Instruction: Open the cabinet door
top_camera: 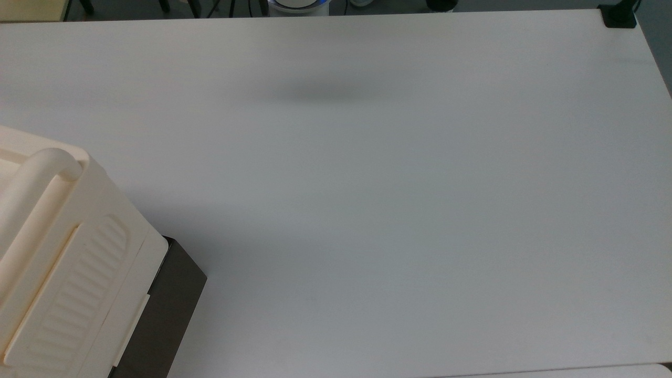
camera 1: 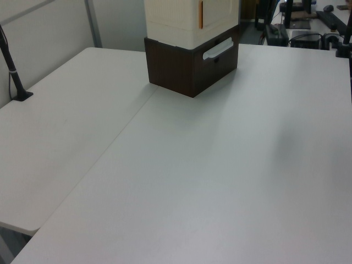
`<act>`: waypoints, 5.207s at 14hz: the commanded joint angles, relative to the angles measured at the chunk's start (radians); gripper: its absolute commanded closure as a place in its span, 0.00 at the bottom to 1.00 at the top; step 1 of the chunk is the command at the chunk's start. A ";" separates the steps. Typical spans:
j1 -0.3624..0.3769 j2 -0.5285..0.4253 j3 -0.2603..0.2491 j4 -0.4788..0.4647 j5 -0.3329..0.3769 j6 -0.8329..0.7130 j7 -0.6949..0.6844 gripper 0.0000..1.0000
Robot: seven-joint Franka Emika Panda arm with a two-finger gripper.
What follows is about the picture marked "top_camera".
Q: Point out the cream plastic cabinet body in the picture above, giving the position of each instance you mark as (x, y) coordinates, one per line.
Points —
(79, 273)

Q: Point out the dark brown drawer box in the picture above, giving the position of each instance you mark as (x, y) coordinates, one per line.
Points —
(168, 299)

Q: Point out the dark round object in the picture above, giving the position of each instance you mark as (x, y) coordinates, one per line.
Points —
(442, 4)

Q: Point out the black table clamp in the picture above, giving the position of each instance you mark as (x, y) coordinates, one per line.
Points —
(619, 18)

